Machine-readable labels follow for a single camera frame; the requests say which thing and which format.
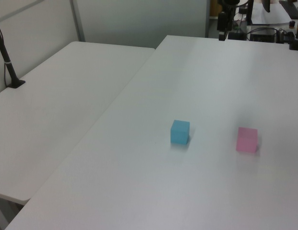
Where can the black flat electronics box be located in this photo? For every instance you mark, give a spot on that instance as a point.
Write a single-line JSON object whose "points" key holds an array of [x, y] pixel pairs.
{"points": [[262, 37]]}

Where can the black monitor stand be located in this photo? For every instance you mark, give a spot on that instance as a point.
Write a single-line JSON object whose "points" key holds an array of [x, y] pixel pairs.
{"points": [[249, 12]]}

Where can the blue cube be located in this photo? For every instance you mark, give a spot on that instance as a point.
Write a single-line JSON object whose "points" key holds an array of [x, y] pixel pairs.
{"points": [[179, 133]]}

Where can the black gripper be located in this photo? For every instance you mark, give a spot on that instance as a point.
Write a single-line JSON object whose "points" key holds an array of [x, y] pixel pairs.
{"points": [[229, 4]]}

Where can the white paper sheets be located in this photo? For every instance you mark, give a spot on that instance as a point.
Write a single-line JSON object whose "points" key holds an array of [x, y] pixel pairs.
{"points": [[266, 18]]}

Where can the small red and black cylinder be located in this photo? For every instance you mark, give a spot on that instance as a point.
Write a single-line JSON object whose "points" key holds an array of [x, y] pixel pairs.
{"points": [[292, 24]]}

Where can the pink cube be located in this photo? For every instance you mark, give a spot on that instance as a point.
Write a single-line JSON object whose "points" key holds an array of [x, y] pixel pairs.
{"points": [[246, 141]]}

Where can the grey metal partition post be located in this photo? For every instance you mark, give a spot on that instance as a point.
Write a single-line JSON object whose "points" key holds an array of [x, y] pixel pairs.
{"points": [[207, 19]]}

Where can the black keyboard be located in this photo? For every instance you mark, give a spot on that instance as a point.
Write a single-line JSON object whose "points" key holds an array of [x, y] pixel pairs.
{"points": [[290, 7]]}

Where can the small black box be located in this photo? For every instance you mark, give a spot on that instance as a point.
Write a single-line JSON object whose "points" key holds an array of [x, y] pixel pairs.
{"points": [[236, 36]]}

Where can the black camera pole with base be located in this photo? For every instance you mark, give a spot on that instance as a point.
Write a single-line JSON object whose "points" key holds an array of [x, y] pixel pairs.
{"points": [[3, 45]]}

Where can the black camera on mount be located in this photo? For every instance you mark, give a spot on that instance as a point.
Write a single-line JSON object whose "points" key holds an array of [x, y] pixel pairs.
{"points": [[290, 38]]}

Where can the green connector block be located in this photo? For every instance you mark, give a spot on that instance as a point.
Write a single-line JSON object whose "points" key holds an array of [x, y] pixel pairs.
{"points": [[235, 26]]}

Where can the white tie on pole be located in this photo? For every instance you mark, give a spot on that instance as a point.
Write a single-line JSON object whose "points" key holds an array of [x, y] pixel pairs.
{"points": [[8, 63]]}

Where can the brown cardboard box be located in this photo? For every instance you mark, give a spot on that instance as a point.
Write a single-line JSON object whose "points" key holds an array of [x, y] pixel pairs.
{"points": [[214, 8]]}

